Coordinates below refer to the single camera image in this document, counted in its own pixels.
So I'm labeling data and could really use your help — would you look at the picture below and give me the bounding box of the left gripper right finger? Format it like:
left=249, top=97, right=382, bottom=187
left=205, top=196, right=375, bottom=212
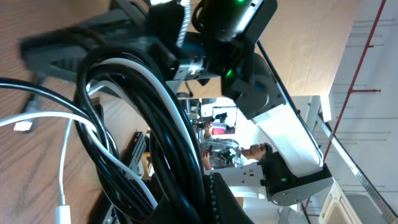
left=146, top=172, right=253, bottom=224

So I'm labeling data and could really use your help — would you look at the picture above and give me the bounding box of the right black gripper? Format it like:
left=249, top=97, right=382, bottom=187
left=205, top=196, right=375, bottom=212
left=149, top=1, right=243, bottom=90

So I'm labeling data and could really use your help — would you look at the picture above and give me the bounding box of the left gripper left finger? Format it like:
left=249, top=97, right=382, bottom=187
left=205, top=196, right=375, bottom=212
left=20, top=1, right=179, bottom=81

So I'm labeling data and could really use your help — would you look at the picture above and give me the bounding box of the black usb cable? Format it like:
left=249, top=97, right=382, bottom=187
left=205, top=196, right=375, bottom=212
left=0, top=27, right=208, bottom=224

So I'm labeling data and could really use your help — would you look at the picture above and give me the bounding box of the white usb cable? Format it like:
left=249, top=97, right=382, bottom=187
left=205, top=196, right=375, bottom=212
left=0, top=57, right=200, bottom=224

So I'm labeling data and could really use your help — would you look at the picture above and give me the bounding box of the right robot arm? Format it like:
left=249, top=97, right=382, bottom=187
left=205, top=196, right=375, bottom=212
left=149, top=1, right=333, bottom=206

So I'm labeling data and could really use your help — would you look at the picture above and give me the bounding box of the seated person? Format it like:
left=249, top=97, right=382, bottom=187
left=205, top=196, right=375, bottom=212
left=200, top=120, right=274, bottom=170

